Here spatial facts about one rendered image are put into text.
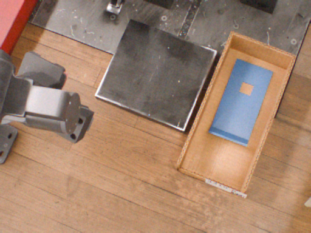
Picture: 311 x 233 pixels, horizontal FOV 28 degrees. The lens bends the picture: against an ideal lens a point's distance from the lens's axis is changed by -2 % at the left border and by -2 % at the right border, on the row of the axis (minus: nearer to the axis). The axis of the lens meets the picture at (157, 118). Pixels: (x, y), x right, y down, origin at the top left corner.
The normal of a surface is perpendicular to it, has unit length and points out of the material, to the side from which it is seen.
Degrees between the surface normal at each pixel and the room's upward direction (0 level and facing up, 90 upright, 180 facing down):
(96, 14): 0
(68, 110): 82
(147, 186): 0
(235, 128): 0
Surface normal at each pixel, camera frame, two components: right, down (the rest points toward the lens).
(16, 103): -0.16, -0.28
